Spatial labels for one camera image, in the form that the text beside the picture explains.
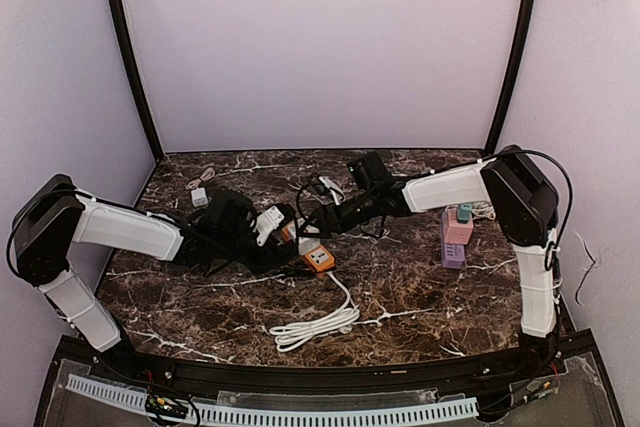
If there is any orange power strip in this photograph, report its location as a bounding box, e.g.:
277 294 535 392
282 219 335 274

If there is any white USB charger with cable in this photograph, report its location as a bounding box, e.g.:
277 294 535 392
186 167 215 207

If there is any white cube adapter with sticker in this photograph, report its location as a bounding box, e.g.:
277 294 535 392
298 226 321 256

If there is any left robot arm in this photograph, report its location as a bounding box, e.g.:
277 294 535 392
5 174 298 353

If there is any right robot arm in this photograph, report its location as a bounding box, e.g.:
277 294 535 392
297 145 568 340

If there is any teal plug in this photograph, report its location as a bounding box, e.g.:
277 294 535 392
456 203 473 224

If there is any purple power strip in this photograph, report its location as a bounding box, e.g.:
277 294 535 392
441 225 465 269

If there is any pink cube adapter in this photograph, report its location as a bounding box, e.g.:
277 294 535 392
441 209 474 245

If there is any white coiled power cord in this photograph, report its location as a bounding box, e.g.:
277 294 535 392
268 270 362 353

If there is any black front rail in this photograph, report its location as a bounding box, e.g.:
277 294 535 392
54 336 566 397

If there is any white slotted cable duct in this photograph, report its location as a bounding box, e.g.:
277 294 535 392
65 374 478 426

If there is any left black frame post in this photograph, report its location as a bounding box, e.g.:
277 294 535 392
108 0 165 163

